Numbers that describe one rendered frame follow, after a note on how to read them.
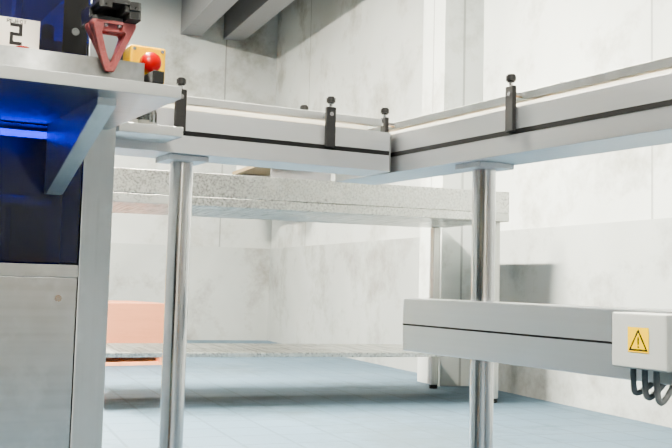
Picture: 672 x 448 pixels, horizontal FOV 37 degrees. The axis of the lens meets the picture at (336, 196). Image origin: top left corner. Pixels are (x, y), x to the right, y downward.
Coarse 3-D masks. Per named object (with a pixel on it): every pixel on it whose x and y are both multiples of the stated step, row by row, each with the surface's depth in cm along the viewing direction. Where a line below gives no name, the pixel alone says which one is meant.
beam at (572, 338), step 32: (416, 320) 226; (448, 320) 216; (480, 320) 206; (512, 320) 197; (544, 320) 188; (576, 320) 181; (608, 320) 174; (448, 352) 215; (480, 352) 205; (512, 352) 196; (544, 352) 188; (576, 352) 180; (608, 352) 173
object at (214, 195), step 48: (144, 192) 445; (192, 192) 452; (240, 192) 460; (288, 192) 469; (336, 192) 477; (384, 192) 486; (432, 192) 495; (432, 240) 573; (432, 288) 570; (432, 384) 565
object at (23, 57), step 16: (0, 48) 146; (16, 48) 147; (16, 64) 147; (32, 64) 148; (48, 64) 149; (64, 64) 150; (80, 64) 152; (96, 64) 153; (128, 64) 155; (144, 64) 156
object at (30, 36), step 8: (0, 16) 182; (0, 24) 182; (8, 24) 183; (24, 24) 184; (32, 24) 185; (0, 32) 182; (8, 32) 183; (16, 32) 184; (24, 32) 184; (32, 32) 185; (0, 40) 182; (8, 40) 183; (16, 40) 183; (24, 40) 184; (32, 40) 185; (32, 48) 185
